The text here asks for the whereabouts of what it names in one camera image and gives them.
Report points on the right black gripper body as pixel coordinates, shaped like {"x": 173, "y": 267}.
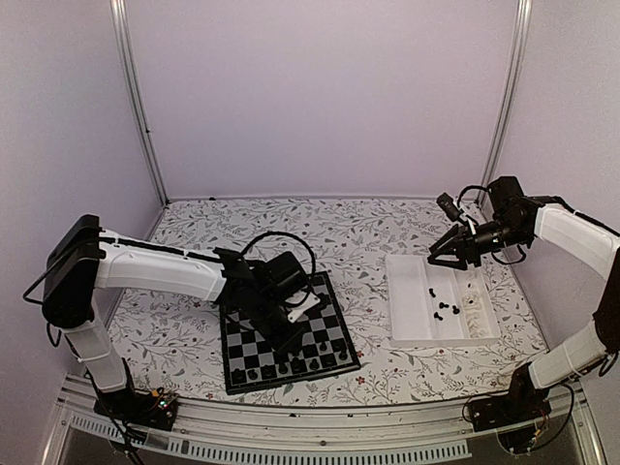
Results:
{"x": 470, "y": 246}

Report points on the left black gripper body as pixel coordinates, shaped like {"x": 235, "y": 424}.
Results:
{"x": 277, "y": 339}

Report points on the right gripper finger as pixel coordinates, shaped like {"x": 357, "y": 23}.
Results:
{"x": 449, "y": 261}
{"x": 446, "y": 244}

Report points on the black chess bishop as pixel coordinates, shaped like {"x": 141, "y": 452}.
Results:
{"x": 268, "y": 372}

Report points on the black and white chessboard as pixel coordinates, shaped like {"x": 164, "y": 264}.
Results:
{"x": 316, "y": 346}

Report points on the white plastic compartment tray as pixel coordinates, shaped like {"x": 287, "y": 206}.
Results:
{"x": 411, "y": 307}

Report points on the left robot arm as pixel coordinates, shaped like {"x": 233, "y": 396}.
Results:
{"x": 272, "y": 295}

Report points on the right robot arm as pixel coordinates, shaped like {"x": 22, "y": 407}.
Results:
{"x": 579, "y": 247}

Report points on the floral patterned table mat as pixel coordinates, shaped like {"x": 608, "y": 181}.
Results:
{"x": 181, "y": 343}

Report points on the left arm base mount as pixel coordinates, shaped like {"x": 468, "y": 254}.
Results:
{"x": 155, "y": 409}

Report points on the right aluminium frame post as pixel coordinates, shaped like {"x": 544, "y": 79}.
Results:
{"x": 516, "y": 58}

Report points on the aluminium frame post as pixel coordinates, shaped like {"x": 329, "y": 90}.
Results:
{"x": 516, "y": 58}
{"x": 120, "y": 24}

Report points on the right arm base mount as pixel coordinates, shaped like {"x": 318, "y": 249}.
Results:
{"x": 488, "y": 412}

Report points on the aluminium front rail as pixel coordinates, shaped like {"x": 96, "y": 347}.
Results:
{"x": 209, "y": 432}

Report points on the left aluminium frame post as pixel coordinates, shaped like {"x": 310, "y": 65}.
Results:
{"x": 120, "y": 24}

